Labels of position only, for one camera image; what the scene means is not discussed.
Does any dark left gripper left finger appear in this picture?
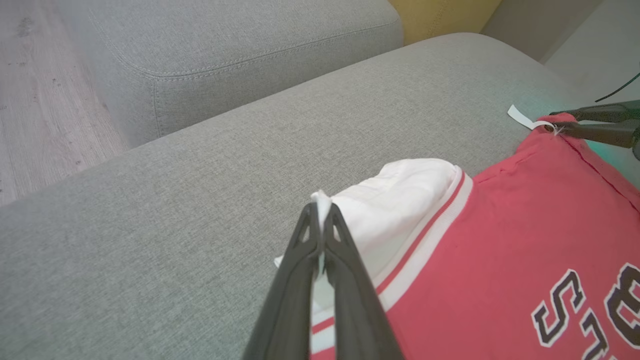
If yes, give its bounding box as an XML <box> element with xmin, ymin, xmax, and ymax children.
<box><xmin>242</xmin><ymin>202</ymin><xmax>322</xmax><ymax>360</ymax></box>

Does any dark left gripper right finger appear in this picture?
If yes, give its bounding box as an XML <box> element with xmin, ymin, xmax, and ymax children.
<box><xmin>324</xmin><ymin>202</ymin><xmax>406</xmax><ymax>360</ymax></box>

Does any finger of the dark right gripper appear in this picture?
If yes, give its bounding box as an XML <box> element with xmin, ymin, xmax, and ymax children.
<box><xmin>535</xmin><ymin>119</ymin><xmax>640</xmax><ymax>149</ymax></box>
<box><xmin>550</xmin><ymin>100</ymin><xmax>640</xmax><ymax>122</ymax></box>

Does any red white basketball jersey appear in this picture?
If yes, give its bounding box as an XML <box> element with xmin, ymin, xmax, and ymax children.
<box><xmin>274</xmin><ymin>104</ymin><xmax>640</xmax><ymax>360</ymax></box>

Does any grey fabric sofa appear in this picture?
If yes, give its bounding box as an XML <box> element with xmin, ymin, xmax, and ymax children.
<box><xmin>0</xmin><ymin>32</ymin><xmax>640</xmax><ymax>360</ymax></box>

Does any yellow upholstered furniture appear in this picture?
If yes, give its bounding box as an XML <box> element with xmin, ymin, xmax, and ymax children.
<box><xmin>389</xmin><ymin>0</ymin><xmax>502</xmax><ymax>46</ymax></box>

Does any small grey sofa section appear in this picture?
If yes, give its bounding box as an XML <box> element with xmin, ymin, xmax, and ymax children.
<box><xmin>55</xmin><ymin>0</ymin><xmax>405</xmax><ymax>148</ymax></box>

